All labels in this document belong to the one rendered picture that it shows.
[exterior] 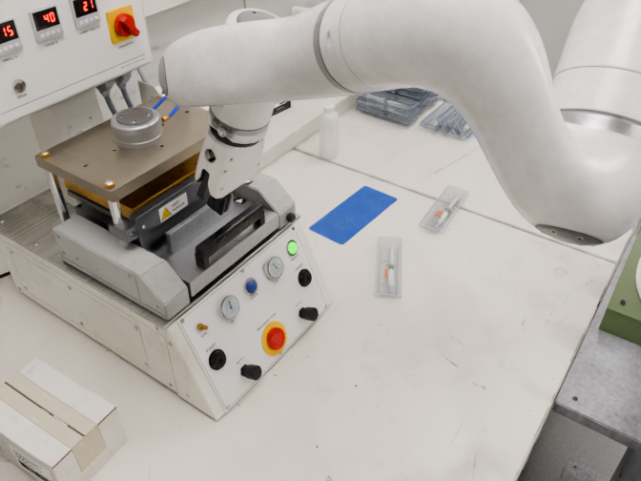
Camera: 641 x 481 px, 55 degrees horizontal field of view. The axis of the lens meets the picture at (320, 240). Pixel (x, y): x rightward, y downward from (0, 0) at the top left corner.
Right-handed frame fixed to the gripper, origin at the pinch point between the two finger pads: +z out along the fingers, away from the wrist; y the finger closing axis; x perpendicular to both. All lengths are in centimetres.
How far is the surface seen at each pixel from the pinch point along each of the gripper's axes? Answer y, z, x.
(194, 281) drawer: -10.1, 6.8, -5.5
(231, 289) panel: -3.7, 12.1, -8.7
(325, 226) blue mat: 36.6, 29.7, -6.1
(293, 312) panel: 6.3, 20.5, -17.0
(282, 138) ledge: 57, 35, 22
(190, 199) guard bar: -0.3, 4.4, 5.2
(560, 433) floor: 74, 80, -89
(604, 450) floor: 75, 75, -100
